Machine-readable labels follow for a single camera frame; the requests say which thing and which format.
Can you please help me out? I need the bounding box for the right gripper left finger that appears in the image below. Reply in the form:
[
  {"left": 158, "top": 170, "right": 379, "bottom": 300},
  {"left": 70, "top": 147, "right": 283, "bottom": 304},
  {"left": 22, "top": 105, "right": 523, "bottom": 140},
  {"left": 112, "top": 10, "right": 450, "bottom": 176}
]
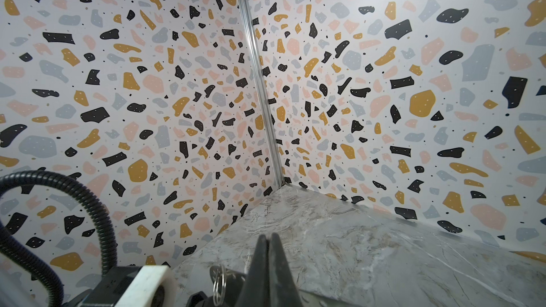
[{"left": 236, "top": 235, "right": 270, "bottom": 307}]

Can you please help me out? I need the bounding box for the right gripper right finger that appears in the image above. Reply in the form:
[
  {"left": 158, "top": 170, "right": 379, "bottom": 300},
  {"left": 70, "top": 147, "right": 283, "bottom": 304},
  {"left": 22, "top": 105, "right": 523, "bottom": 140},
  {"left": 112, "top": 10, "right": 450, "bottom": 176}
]
[{"left": 268, "top": 233, "right": 303, "bottom": 307}]

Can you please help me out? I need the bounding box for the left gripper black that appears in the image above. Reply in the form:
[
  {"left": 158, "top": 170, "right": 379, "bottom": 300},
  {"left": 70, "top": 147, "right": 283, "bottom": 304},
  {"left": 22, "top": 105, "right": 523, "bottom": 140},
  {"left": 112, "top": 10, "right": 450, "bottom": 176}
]
[{"left": 186, "top": 291, "right": 208, "bottom": 307}]

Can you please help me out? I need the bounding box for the metal key ring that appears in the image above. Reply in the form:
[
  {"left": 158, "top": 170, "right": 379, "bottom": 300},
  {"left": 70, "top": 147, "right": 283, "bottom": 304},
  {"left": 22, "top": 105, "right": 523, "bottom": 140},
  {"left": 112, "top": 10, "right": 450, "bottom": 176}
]
[{"left": 212, "top": 264, "right": 227, "bottom": 307}]

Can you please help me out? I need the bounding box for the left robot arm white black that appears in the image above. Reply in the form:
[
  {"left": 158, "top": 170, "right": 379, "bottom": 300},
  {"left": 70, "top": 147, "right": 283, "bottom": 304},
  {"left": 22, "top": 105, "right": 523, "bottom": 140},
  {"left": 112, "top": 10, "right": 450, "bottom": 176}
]
[{"left": 63, "top": 265, "right": 180, "bottom": 307}]

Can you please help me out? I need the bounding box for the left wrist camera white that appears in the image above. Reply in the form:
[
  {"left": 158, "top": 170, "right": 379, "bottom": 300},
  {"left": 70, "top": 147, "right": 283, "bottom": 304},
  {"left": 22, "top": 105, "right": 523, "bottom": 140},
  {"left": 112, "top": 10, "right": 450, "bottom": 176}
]
[{"left": 115, "top": 265, "right": 178, "bottom": 307}]

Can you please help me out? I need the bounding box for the black corrugated cable conduit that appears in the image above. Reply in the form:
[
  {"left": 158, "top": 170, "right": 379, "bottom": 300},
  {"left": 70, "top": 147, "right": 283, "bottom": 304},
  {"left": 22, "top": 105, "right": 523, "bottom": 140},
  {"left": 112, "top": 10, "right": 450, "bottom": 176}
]
[{"left": 0, "top": 170, "right": 118, "bottom": 307}]

